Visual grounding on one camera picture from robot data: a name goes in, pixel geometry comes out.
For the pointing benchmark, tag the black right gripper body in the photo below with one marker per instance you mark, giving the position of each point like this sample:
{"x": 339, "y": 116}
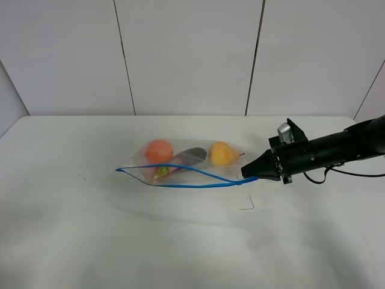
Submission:
{"x": 286, "y": 154}

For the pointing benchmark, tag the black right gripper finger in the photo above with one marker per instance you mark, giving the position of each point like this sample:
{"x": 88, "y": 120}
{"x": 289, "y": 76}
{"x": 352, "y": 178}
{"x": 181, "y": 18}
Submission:
{"x": 269, "y": 177}
{"x": 265, "y": 164}

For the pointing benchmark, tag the clear zip bag blue seal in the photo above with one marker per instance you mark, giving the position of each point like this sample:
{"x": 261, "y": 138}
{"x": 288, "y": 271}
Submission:
{"x": 203, "y": 175}

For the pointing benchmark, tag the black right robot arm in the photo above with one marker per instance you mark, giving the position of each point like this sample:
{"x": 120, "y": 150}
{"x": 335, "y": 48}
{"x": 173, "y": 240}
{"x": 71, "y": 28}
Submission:
{"x": 361, "y": 141}

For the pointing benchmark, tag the yellow pear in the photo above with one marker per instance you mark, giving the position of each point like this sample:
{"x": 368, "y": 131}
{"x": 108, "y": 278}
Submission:
{"x": 223, "y": 154}

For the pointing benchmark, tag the purple eggplant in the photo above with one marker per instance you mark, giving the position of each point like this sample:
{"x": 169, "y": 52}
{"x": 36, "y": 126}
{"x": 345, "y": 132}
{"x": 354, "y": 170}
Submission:
{"x": 187, "y": 158}

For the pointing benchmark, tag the orange fruit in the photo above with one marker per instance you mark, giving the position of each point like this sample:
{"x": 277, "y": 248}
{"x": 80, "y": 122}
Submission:
{"x": 158, "y": 151}

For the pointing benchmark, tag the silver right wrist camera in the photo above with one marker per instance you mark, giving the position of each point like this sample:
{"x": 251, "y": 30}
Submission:
{"x": 285, "y": 133}

